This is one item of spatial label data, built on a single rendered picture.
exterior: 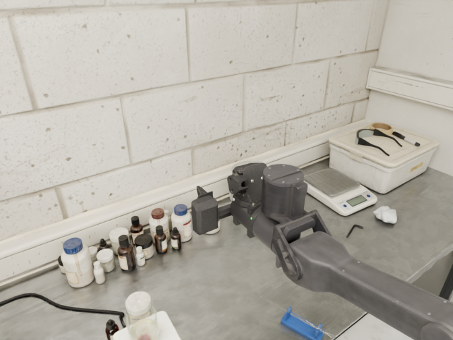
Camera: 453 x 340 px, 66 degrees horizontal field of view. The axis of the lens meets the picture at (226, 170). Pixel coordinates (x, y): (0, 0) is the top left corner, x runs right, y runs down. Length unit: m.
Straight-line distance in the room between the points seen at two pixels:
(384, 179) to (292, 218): 0.99
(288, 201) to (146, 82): 0.70
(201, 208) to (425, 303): 0.32
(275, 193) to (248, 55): 0.83
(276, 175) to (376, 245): 0.79
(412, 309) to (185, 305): 0.67
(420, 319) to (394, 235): 0.90
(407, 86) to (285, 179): 1.29
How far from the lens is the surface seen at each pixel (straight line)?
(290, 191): 0.47
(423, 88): 1.69
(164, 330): 0.82
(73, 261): 1.02
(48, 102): 1.01
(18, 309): 1.10
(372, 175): 1.47
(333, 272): 0.45
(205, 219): 0.56
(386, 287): 0.42
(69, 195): 1.11
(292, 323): 0.93
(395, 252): 1.22
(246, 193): 0.54
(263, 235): 0.52
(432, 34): 1.72
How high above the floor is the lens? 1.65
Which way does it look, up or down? 29 degrees down
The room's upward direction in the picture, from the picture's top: straight up
